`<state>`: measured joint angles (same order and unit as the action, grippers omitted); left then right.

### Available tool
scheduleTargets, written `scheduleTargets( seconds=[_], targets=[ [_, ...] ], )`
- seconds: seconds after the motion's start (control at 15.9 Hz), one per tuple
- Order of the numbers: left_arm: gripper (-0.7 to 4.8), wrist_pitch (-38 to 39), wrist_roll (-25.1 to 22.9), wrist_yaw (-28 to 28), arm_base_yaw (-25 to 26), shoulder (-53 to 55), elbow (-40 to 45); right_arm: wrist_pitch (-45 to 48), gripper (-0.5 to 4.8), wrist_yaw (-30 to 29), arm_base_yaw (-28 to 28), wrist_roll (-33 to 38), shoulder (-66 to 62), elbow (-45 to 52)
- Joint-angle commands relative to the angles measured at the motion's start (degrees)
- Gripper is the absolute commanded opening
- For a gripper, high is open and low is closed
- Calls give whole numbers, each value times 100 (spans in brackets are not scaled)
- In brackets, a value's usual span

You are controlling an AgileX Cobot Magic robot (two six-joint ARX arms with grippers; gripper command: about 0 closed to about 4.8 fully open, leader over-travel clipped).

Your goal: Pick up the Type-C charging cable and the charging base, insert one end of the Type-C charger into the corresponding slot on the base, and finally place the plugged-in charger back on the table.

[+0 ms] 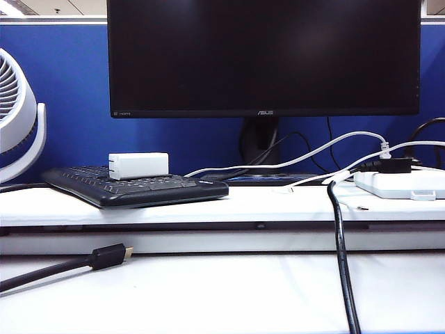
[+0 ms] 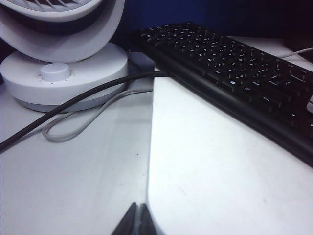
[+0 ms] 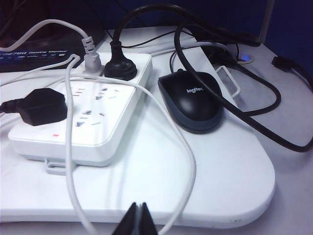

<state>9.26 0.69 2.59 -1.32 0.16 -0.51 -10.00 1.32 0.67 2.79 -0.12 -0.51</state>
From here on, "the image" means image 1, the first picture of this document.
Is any thick black cable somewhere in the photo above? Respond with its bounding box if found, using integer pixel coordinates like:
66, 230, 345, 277
327, 180, 363, 334

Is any white charging base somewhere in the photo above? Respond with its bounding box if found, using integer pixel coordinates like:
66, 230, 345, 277
108, 152, 170, 182

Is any thin black straight cable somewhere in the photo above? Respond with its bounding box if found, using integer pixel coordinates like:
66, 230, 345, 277
326, 116, 343, 172

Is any white Type-C charging cable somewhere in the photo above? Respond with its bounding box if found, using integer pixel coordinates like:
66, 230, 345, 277
270, 140, 445, 211

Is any black monitor stand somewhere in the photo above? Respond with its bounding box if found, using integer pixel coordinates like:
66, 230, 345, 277
239, 116, 281, 166

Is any black looped power cable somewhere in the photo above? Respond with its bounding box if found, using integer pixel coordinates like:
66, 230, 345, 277
403, 117, 445, 159

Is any thin black arcing cable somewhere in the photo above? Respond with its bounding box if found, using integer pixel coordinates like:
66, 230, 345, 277
222, 130, 333, 180

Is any black ASUS monitor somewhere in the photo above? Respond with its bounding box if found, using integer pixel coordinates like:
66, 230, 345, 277
106, 0, 422, 119

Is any dark glossy monitor base plate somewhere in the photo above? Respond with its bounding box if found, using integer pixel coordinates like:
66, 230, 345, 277
201, 173, 326, 186

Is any black keyboard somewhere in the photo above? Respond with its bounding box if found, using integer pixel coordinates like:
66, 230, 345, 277
40, 166, 230, 209

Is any grey-white ethernet cable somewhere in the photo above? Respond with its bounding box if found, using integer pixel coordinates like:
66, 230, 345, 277
183, 130, 391, 177

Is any white desk fan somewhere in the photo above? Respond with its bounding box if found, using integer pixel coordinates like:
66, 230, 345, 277
0, 47, 47, 184

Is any white power strip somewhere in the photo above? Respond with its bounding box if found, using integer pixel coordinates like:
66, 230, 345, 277
353, 166, 445, 202

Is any white cable tag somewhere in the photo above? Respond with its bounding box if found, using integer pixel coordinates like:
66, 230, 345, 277
321, 169, 351, 184

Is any black fan cable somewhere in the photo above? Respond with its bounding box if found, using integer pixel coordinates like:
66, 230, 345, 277
0, 181, 49, 193

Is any black HDMI cable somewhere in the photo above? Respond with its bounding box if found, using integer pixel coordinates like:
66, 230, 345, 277
0, 243, 135, 295

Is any black plug adapter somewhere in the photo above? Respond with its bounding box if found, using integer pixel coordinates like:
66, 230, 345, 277
357, 157, 423, 174

